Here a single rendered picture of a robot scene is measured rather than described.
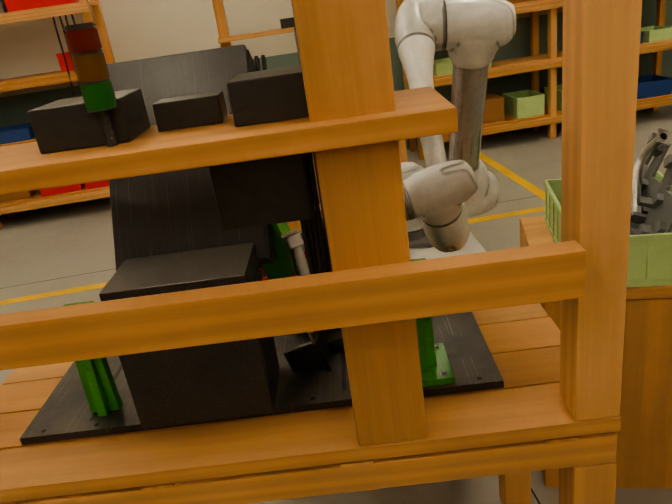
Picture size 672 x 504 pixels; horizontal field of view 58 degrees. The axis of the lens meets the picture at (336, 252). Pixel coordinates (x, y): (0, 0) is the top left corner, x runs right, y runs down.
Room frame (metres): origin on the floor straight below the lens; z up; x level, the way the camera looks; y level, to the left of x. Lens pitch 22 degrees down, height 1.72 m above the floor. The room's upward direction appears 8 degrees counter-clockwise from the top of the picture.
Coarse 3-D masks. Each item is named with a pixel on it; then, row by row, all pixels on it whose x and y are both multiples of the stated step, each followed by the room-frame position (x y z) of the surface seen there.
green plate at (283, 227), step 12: (276, 228) 1.34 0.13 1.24; (288, 228) 1.43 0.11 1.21; (276, 240) 1.35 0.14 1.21; (276, 252) 1.35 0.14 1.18; (288, 252) 1.34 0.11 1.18; (264, 264) 1.35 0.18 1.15; (276, 264) 1.35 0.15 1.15; (288, 264) 1.35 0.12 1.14; (276, 276) 1.35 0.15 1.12; (288, 276) 1.35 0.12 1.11
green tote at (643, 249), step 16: (656, 176) 2.15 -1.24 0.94; (560, 192) 2.22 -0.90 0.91; (560, 208) 1.92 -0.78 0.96; (560, 224) 1.91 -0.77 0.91; (560, 240) 1.90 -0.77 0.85; (640, 240) 1.61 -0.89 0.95; (656, 240) 1.60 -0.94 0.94; (640, 256) 1.61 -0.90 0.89; (656, 256) 1.60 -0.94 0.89; (640, 272) 1.61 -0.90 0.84; (656, 272) 1.60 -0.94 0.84
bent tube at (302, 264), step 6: (288, 234) 1.32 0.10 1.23; (294, 234) 1.32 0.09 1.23; (300, 246) 1.31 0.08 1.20; (294, 252) 1.29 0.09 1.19; (300, 252) 1.29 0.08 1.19; (294, 258) 1.29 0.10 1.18; (300, 258) 1.28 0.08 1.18; (294, 264) 1.28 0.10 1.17; (300, 264) 1.27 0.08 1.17; (306, 264) 1.28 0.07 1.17; (300, 270) 1.26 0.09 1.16; (306, 270) 1.27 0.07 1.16
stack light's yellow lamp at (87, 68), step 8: (72, 56) 1.03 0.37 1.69; (80, 56) 1.02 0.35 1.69; (88, 56) 1.02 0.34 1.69; (96, 56) 1.02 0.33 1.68; (104, 56) 1.05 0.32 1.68; (80, 64) 1.02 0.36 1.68; (88, 64) 1.02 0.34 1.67; (96, 64) 1.02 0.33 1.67; (104, 64) 1.04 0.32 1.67; (80, 72) 1.02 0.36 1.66; (88, 72) 1.02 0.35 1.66; (96, 72) 1.02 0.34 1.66; (104, 72) 1.03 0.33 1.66; (80, 80) 1.02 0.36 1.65; (88, 80) 1.02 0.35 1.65; (96, 80) 1.02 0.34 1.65; (104, 80) 1.03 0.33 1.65
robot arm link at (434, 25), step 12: (408, 0) 1.78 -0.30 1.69; (420, 0) 1.77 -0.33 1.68; (432, 0) 1.75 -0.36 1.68; (408, 12) 1.73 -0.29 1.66; (420, 12) 1.71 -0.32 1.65; (432, 12) 1.70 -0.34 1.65; (444, 12) 1.69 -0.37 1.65; (396, 24) 1.74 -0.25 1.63; (408, 24) 1.69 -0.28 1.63; (420, 24) 1.68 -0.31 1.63; (432, 24) 1.68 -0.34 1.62; (444, 24) 1.68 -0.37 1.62; (396, 36) 1.71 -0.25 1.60; (432, 36) 1.68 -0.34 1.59; (444, 36) 1.69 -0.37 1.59; (444, 48) 1.72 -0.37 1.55
